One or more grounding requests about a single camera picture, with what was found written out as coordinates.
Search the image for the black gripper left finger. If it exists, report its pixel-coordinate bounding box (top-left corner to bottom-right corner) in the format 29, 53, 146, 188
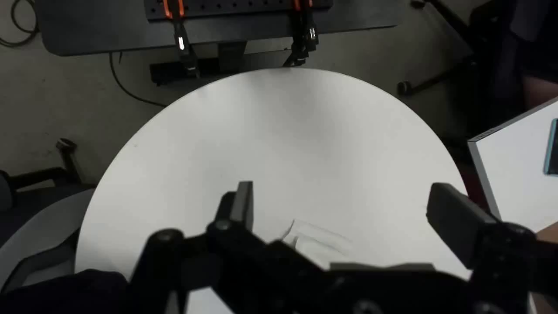
212, 181, 254, 230

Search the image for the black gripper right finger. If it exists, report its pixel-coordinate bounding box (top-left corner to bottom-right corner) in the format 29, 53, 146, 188
425, 182, 498, 268

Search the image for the white side desk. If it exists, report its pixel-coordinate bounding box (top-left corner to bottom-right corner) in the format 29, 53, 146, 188
467, 99, 558, 231

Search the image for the dark smartphone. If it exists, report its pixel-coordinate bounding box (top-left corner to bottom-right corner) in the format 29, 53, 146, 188
543, 118, 558, 175

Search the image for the orange black clamp right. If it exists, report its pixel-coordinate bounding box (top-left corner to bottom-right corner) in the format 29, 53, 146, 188
284, 0, 318, 66

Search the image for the orange black clamp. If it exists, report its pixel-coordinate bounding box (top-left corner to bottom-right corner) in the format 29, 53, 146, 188
161, 0, 198, 76
284, 0, 318, 66

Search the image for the orange black clamp left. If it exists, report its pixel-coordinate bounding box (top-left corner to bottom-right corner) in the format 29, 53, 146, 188
161, 0, 198, 76

